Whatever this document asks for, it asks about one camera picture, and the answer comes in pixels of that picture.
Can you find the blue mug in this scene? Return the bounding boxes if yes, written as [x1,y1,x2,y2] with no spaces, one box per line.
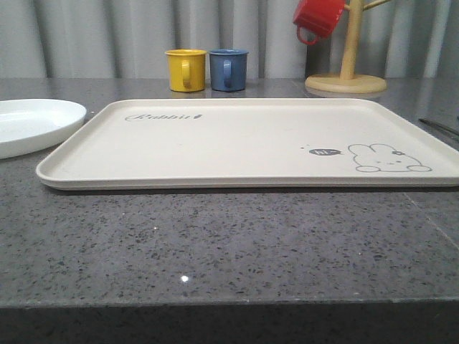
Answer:
[209,49,249,92]

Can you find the cream rabbit serving tray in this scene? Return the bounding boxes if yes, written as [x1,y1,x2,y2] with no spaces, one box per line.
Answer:
[36,98,458,190]

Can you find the red mug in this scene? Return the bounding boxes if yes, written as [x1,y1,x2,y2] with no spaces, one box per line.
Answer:
[293,0,347,45]

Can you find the wooden mug tree stand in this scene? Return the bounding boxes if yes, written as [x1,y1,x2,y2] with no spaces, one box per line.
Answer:
[305,0,389,94]

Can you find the silver fork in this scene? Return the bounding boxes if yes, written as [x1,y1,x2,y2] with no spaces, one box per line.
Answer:
[419,118,459,140]

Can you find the white round plate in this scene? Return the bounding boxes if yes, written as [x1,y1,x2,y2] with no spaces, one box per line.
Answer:
[1,99,87,159]

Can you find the yellow mug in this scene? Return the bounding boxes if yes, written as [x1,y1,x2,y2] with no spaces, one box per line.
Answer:
[165,49,207,92]

